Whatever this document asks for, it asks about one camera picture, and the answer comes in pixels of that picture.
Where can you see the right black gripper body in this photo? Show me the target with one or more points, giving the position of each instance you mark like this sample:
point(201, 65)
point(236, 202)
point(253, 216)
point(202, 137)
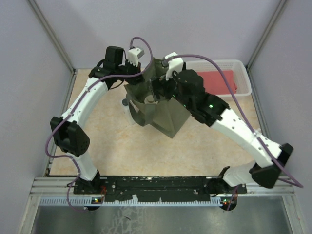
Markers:
point(169, 87)

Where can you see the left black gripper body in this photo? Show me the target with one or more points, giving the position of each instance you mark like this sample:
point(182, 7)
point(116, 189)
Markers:
point(128, 68)

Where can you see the green canvas bag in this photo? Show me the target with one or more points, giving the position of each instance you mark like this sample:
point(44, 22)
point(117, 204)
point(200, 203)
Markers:
point(167, 116)

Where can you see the white bottle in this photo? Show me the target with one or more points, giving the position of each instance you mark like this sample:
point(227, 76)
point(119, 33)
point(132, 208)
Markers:
point(126, 110)

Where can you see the cream bottle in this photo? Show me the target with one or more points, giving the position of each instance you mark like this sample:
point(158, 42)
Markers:
point(150, 100)

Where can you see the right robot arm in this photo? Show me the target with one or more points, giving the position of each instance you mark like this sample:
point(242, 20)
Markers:
point(267, 155)

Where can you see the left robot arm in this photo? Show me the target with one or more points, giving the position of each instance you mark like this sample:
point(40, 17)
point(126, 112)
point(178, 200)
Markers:
point(68, 129)

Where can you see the red folded cloth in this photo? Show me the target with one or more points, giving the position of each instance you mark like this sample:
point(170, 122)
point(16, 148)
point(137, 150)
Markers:
point(215, 84)

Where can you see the white plastic basket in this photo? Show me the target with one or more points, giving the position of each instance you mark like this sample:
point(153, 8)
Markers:
point(240, 74)

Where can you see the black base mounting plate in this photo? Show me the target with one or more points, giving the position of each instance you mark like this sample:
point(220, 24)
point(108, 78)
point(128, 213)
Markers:
point(155, 189)

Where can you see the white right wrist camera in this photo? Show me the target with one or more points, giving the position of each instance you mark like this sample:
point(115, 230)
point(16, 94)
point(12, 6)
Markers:
point(175, 64)

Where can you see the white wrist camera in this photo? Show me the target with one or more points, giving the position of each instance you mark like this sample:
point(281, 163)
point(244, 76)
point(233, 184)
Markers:
point(134, 54)
point(175, 64)

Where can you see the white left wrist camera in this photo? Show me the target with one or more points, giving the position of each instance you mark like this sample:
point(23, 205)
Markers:
point(134, 54)

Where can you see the white slotted cable duct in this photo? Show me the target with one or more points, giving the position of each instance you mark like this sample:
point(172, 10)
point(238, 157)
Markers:
point(91, 201)

